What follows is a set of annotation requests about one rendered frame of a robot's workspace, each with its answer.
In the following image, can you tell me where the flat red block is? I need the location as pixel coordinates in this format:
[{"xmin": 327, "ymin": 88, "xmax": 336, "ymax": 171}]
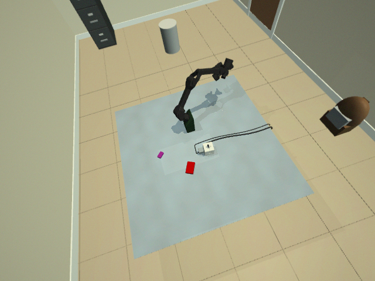
[{"xmin": 186, "ymin": 162, "xmax": 195, "ymax": 174}]

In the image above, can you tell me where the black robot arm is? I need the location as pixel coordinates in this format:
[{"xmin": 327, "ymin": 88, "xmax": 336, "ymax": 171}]
[{"xmin": 173, "ymin": 58, "xmax": 233, "ymax": 122}]

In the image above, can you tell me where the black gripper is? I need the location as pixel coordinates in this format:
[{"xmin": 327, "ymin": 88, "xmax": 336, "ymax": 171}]
[{"xmin": 212, "ymin": 65, "xmax": 234, "ymax": 81}]

